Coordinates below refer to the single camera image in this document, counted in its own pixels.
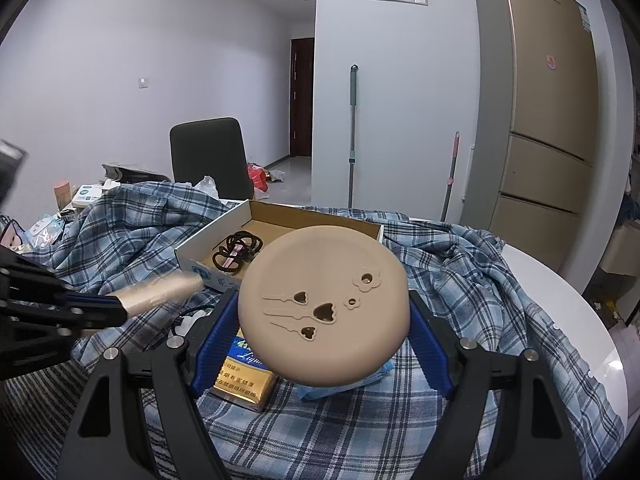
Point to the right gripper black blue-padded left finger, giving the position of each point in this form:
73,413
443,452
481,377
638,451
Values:
110,434

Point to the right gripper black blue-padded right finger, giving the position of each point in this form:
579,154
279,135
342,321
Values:
532,438

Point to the beige tube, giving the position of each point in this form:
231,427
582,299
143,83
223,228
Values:
150,294

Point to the gold blue cigarette pack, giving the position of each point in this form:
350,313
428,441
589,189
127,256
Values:
243,378

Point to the blue tissue pack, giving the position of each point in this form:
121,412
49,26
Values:
308,393

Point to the round beige silicone case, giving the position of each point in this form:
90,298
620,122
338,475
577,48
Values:
324,306

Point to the blue plaid shirt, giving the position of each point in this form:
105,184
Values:
376,432

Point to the pink cup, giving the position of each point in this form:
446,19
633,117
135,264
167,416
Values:
63,194

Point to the white blue box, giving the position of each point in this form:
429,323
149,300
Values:
87,195

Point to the black bag on desk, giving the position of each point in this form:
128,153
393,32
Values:
126,175

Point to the white plastic bag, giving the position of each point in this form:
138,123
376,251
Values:
208,186

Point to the black office chair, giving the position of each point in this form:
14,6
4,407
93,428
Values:
211,148

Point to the red plastic bag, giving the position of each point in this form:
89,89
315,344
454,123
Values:
258,176

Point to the gold refrigerator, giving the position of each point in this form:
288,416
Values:
537,125

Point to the dark wooden door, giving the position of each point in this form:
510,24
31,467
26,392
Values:
301,99

